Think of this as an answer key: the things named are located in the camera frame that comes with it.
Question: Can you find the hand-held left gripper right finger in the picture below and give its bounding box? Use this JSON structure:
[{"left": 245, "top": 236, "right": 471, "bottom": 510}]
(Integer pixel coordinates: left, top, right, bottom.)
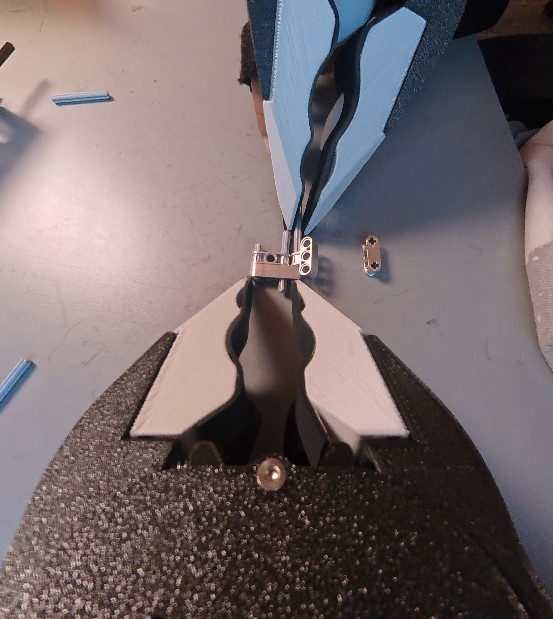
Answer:
[{"left": 290, "top": 280, "right": 410, "bottom": 442}]

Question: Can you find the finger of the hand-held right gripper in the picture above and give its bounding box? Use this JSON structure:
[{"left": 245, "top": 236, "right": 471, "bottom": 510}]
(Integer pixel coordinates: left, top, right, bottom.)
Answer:
[
  {"left": 262, "top": 0, "right": 339, "bottom": 233},
  {"left": 302, "top": 7, "right": 428, "bottom": 235}
]

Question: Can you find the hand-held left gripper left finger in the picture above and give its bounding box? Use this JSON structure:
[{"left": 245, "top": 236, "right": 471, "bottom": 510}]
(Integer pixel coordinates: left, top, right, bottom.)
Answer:
[{"left": 129, "top": 276, "right": 251, "bottom": 447}]

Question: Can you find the grey three-hole beam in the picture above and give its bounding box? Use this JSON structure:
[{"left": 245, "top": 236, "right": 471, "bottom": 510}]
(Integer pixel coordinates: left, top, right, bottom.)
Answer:
[{"left": 290, "top": 235, "right": 317, "bottom": 278}]

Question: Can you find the grey double cross-hole connector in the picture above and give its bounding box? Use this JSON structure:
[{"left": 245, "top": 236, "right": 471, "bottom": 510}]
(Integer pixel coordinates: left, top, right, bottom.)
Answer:
[{"left": 363, "top": 234, "right": 384, "bottom": 276}]

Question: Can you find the grey block with pins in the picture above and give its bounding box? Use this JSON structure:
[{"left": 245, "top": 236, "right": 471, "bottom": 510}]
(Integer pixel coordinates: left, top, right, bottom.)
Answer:
[{"left": 249, "top": 231, "right": 292, "bottom": 294}]

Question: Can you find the person's right hand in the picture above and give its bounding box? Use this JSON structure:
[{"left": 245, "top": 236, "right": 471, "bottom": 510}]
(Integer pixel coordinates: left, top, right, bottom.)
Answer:
[{"left": 237, "top": 21, "right": 273, "bottom": 156}]

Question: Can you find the long grey axle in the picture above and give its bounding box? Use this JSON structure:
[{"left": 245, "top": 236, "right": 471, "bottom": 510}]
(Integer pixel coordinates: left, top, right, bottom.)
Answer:
[
  {"left": 0, "top": 359, "right": 34, "bottom": 433},
  {"left": 51, "top": 91, "right": 112, "bottom": 104}
]

